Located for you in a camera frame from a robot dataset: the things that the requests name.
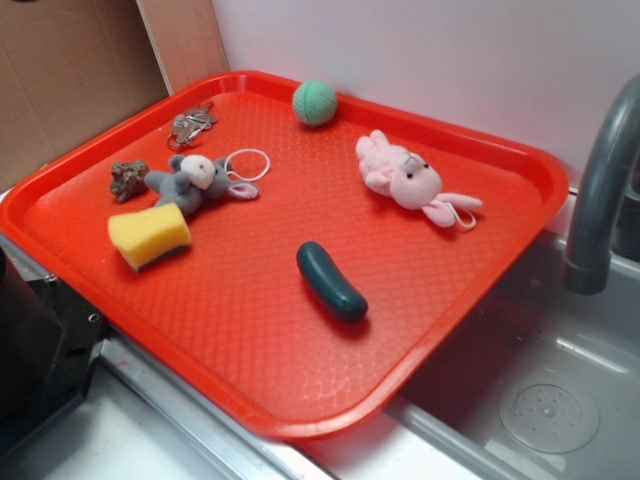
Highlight brown cardboard panel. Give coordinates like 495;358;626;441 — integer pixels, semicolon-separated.
1;1;228;190

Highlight grey plush animal toy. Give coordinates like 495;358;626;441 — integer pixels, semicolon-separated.
144;148;272;216

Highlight dark green toy cucumber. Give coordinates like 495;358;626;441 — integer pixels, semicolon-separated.
296;241;369;323

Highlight pink plush bunny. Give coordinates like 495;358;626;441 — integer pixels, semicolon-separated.
355;130;483;230

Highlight brown rock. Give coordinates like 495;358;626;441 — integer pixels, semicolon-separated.
110;159;149;203

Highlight grey faucet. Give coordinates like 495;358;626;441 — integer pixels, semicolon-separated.
562;76;639;295

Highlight red plastic tray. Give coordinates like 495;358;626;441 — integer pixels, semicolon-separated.
1;72;568;440

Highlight yellow sponge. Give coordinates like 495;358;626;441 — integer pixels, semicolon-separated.
107;202;192;271

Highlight green ball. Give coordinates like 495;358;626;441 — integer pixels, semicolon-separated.
292;80;338;127

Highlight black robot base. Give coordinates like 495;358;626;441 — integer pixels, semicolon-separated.
1;253;104;458

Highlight grey plastic sink basin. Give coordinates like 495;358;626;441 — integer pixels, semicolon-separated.
388;233;639;479

